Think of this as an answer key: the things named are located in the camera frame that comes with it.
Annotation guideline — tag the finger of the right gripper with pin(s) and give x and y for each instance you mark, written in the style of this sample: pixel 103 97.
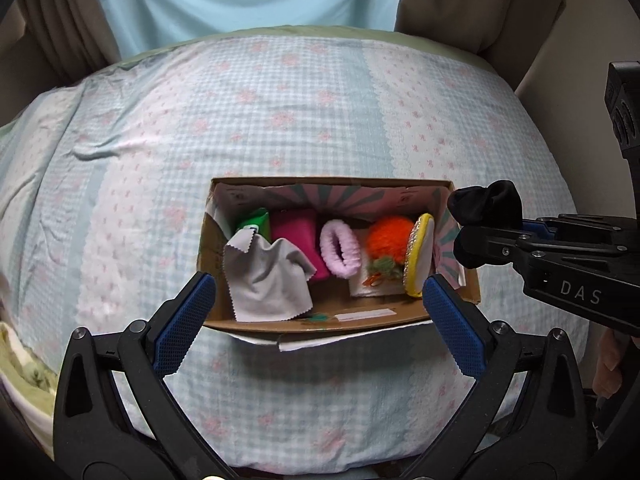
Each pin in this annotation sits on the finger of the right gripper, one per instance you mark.
pixel 503 250
pixel 585 229

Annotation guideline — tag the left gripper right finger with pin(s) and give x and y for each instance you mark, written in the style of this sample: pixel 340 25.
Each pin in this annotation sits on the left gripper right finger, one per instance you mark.
pixel 524 417

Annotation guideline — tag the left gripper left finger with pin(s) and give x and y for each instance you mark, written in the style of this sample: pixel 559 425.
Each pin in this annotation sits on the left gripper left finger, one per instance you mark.
pixel 114 416

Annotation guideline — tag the black scrunchie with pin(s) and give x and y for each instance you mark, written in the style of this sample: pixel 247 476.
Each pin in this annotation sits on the black scrunchie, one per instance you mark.
pixel 481 212

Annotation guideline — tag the yellow round mesh sieve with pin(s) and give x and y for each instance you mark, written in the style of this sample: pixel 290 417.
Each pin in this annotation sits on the yellow round mesh sieve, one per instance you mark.
pixel 419 255

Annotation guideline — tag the orange fluffy pompom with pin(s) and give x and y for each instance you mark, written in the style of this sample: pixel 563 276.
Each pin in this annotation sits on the orange fluffy pompom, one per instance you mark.
pixel 386 245

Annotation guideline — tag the pink fluffy scrunchie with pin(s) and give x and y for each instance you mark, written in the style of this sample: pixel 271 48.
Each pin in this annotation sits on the pink fluffy scrunchie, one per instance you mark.
pixel 340 249

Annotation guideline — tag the magenta leather pouch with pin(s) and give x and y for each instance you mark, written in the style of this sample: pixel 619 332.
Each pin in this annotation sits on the magenta leather pouch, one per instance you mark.
pixel 300 227

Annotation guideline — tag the grey microfibre cloth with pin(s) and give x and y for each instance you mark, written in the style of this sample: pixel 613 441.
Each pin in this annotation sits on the grey microfibre cloth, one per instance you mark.
pixel 267 282

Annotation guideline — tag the green wet wipes pack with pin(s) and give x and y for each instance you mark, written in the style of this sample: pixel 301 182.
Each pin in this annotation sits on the green wet wipes pack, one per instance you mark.
pixel 259 221

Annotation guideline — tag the white paper towel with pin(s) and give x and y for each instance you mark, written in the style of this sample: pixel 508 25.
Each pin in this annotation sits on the white paper towel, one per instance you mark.
pixel 365 285

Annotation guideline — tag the person's right hand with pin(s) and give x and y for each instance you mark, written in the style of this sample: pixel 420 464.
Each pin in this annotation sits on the person's right hand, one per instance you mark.
pixel 607 378

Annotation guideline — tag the green patterned blanket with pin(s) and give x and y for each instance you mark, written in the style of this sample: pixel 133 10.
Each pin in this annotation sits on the green patterned blanket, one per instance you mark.
pixel 31 387

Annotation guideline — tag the open cardboard box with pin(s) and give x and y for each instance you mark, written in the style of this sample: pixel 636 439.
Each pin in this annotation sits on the open cardboard box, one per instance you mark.
pixel 357 202

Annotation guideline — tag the green mattress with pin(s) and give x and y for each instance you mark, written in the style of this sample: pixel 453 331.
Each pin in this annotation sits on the green mattress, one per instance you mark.
pixel 335 32

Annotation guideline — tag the right brown curtain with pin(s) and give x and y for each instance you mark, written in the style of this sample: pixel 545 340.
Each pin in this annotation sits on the right brown curtain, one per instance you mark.
pixel 507 34

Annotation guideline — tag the brown curtain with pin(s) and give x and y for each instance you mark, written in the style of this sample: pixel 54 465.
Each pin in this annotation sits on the brown curtain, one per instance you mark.
pixel 507 34
pixel 73 35

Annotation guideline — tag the checkered floral bed sheet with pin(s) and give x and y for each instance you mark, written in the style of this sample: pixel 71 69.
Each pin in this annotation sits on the checkered floral bed sheet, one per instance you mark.
pixel 103 190

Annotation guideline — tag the left brown curtain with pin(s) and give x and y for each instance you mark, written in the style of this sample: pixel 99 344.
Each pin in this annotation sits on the left brown curtain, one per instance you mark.
pixel 73 35

